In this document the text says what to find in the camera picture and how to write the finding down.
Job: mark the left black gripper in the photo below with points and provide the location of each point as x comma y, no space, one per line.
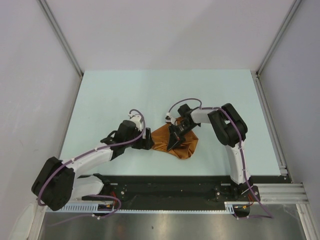
145,143

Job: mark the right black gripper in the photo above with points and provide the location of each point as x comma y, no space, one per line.
176,138

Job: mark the orange satin napkin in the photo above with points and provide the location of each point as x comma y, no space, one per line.
184,151

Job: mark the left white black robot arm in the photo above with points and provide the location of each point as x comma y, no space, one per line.
60,181

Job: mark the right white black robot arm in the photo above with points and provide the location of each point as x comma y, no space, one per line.
229,128

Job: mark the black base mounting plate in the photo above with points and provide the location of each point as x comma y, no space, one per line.
170,204

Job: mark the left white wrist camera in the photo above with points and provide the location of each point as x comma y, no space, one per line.
137,120

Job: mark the white slotted cable duct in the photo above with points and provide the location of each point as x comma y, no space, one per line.
106,208

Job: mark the right aluminium corner post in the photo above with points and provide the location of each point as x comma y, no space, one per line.
279,35

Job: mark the aluminium corner post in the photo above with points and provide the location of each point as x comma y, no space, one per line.
49,15
279,35

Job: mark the aluminium frame rail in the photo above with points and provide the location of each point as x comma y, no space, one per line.
267,193

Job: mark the left aluminium corner post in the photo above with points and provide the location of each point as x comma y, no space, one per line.
49,15

